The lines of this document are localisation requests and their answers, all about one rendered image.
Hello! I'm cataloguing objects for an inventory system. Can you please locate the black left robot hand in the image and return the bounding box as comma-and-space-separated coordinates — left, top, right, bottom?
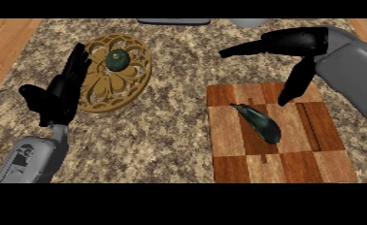
17, 42, 93, 128

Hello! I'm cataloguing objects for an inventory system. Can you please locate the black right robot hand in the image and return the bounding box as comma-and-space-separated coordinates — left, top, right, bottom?
217, 26, 331, 108

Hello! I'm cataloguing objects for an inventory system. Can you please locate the dark purple eggplant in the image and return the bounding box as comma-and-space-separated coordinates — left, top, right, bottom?
229, 103, 282, 145

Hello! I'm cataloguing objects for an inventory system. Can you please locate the checkered wooden cutting board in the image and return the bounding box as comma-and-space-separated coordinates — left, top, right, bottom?
205, 81, 359, 184

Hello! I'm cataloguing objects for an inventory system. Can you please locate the pale grey rounded object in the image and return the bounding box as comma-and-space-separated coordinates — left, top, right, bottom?
227, 17, 269, 29

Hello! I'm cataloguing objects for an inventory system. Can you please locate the round carved wooden trivet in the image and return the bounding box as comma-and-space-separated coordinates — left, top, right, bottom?
75, 33, 153, 113

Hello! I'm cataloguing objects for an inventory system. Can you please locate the dark green round squash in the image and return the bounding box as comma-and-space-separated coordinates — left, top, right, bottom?
104, 48, 131, 73

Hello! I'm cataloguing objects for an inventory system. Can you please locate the flat grey appliance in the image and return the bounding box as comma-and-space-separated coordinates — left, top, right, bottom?
135, 17, 211, 26

